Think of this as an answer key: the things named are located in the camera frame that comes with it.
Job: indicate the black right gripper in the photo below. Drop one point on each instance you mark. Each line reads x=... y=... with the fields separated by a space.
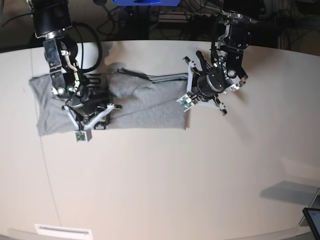
x=86 y=103

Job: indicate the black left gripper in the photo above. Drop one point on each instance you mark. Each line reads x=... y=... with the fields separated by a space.
x=208 y=82

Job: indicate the grey T-shirt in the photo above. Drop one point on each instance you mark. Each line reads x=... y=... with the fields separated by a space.
x=148 y=102

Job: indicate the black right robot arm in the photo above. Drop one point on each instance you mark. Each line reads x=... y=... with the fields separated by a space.
x=51 y=21

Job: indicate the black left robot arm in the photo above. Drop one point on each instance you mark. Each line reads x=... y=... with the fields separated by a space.
x=230 y=37

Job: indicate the white label strip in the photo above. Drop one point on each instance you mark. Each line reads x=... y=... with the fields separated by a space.
x=63 y=232

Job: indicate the blue plastic box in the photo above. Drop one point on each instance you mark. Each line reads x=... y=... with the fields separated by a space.
x=126 y=3

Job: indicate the black tablet screen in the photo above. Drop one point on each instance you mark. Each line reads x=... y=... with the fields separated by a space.
x=312 y=216

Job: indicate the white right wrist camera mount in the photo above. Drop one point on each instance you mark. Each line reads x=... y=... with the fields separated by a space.
x=83 y=125

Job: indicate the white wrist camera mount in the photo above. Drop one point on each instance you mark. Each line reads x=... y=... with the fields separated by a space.
x=83 y=125
x=187 y=101

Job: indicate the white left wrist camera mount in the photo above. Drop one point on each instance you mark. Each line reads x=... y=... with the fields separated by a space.
x=187 y=101

